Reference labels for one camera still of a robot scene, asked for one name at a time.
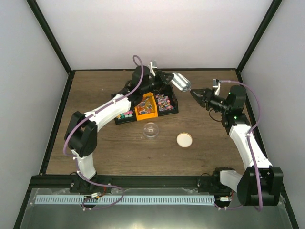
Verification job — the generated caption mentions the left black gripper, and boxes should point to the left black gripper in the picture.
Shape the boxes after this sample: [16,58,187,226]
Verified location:
[141,70,173,95]

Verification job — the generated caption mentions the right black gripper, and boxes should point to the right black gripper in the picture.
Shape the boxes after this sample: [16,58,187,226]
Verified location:
[191,89,230,114]

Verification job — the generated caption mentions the metal scoop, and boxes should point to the metal scoop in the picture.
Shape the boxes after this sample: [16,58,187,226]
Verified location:
[171,72,191,92]

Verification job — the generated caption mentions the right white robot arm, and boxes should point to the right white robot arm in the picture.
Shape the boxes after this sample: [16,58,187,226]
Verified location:
[190,85,283,209]

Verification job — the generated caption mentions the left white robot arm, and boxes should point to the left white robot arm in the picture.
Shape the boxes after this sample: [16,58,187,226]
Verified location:
[63,66,174,193]

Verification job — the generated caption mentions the black bin with star candies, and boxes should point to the black bin with star candies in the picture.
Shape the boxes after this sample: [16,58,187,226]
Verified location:
[114,107,137,125]

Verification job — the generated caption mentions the black bin with swirl lollipops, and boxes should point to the black bin with swirl lollipops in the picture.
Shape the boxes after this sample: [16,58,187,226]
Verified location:
[154,85,179,117]

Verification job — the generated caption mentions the yellow bin with lollipops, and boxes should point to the yellow bin with lollipops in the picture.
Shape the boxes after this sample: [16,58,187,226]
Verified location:
[134,92,158,121]

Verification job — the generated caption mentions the round white jar lid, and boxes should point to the round white jar lid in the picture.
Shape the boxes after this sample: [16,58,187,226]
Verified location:
[176,132,193,148]

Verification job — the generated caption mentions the clear plastic jar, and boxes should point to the clear plastic jar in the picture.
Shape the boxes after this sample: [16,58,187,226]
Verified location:
[143,122,159,140]

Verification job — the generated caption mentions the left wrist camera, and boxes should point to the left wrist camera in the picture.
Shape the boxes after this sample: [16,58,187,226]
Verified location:
[148,60,158,77]

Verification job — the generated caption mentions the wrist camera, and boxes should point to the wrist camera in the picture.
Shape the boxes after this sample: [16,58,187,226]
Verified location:
[212,79,221,95]
[148,60,158,77]

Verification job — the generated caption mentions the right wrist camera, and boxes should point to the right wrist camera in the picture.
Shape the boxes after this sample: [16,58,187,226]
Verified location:
[212,79,221,95]

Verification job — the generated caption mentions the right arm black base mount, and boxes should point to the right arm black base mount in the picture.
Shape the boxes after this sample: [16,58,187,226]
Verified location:
[197,167,234,193]

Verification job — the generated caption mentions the light blue slotted cable duct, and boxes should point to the light blue slotted cable duct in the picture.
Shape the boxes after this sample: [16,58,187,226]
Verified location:
[34,195,215,206]

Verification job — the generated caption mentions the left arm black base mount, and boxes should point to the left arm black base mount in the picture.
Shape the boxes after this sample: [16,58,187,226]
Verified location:
[70,173,111,194]

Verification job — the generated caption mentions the black aluminium frame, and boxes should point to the black aluminium frame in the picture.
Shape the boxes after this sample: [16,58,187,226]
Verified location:
[13,0,300,229]

